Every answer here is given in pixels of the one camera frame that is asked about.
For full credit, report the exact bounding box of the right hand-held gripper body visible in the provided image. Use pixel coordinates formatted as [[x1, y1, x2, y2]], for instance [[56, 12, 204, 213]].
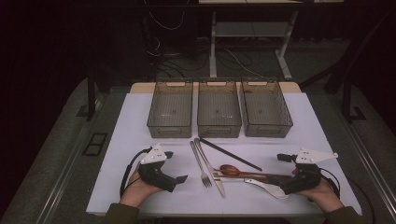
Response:
[[281, 148, 339, 195]]

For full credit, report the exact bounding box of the metal fork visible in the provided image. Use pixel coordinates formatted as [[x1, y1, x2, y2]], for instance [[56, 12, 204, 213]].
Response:
[[190, 140, 213, 189]]

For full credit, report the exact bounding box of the black slanted stand leg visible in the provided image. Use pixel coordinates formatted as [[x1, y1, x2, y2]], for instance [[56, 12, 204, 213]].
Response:
[[300, 15, 389, 94]]

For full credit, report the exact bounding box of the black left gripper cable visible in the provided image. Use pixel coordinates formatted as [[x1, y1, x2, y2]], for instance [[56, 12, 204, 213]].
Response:
[[120, 147, 153, 199]]

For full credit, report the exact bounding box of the black chopstick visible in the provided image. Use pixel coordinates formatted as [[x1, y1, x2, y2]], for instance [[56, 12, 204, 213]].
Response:
[[199, 137, 263, 172]]

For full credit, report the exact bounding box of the black floor outlet frame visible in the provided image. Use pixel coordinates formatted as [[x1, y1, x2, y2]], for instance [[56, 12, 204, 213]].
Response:
[[82, 133, 109, 157]]

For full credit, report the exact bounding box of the metal table knife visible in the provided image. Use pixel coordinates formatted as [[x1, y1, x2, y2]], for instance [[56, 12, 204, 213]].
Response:
[[193, 137, 226, 199]]

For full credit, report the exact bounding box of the person's left hand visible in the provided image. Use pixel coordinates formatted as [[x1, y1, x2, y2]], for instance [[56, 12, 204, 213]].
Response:
[[120, 161, 163, 208]]

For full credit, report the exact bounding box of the white ceramic spoon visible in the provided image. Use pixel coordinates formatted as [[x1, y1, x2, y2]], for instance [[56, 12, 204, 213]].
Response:
[[244, 177, 290, 200]]

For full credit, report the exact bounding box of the white table mat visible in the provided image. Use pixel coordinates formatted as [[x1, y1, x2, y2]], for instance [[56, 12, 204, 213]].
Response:
[[86, 91, 363, 217]]

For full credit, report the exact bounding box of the black floor cable tangle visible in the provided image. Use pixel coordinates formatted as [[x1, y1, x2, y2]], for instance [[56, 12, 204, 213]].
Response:
[[144, 31, 209, 78]]

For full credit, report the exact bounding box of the black metal stand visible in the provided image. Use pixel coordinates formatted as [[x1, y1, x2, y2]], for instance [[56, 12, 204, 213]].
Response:
[[340, 77, 368, 124], [76, 69, 106, 122]]

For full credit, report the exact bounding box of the person's right hand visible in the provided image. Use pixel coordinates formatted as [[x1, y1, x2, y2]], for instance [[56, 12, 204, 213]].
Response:
[[297, 178, 345, 214]]

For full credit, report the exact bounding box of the hanging light cable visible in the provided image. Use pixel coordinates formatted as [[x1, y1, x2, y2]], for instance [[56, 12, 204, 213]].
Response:
[[148, 11, 186, 32]]

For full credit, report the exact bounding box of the transparent grey plastic bin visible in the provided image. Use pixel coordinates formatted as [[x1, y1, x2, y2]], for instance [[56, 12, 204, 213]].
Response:
[[241, 78, 294, 138], [147, 79, 194, 139], [197, 79, 243, 139]]

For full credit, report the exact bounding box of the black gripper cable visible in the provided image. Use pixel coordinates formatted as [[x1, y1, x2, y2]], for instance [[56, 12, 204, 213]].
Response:
[[319, 167, 376, 224], [120, 147, 153, 199]]

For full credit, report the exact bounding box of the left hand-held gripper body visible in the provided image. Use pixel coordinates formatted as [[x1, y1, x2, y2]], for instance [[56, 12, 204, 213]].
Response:
[[137, 143, 177, 193]]

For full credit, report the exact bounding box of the white floor cable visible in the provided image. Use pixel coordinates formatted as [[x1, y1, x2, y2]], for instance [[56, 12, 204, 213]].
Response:
[[223, 48, 265, 78]]

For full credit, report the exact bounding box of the brown wooden spoon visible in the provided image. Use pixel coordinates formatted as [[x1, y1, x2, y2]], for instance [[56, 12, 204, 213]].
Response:
[[219, 163, 275, 185]]

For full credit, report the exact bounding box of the metal floor rail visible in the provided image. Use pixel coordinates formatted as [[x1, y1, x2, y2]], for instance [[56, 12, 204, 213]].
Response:
[[339, 118, 396, 213], [34, 92, 106, 224]]

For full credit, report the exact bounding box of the white metal desk frame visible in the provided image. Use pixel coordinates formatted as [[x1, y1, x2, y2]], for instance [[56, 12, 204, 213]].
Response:
[[198, 0, 345, 81]]

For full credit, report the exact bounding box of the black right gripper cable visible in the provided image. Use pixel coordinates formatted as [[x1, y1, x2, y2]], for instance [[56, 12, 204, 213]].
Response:
[[319, 167, 376, 224]]

